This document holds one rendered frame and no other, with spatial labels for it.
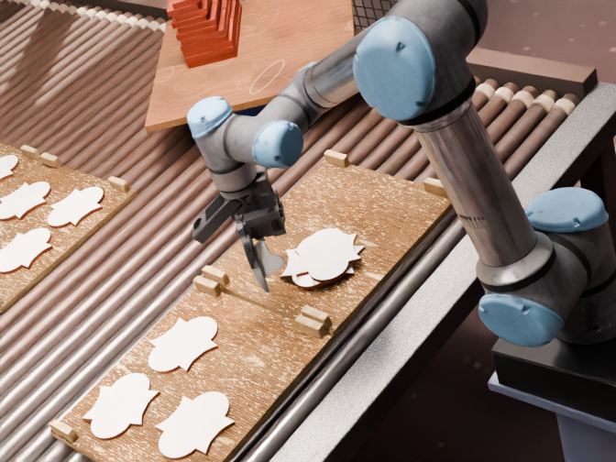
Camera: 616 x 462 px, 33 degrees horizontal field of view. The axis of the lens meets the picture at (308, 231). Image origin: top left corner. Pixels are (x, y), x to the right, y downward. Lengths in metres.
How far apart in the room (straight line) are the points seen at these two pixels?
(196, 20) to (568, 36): 2.10
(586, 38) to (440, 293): 2.47
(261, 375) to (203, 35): 0.98
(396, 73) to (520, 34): 3.07
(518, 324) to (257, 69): 1.16
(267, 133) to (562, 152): 0.75
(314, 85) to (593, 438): 0.77
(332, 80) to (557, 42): 2.69
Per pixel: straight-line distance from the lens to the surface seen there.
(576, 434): 1.90
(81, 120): 2.83
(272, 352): 1.88
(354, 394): 1.79
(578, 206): 1.60
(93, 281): 2.25
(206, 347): 1.93
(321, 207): 2.15
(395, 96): 1.33
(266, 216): 1.79
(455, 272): 1.94
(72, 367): 2.09
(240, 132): 1.66
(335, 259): 1.97
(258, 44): 2.57
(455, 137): 1.37
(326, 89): 1.65
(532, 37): 4.33
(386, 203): 2.11
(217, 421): 1.80
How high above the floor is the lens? 2.23
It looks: 38 degrees down
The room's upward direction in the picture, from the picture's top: 20 degrees counter-clockwise
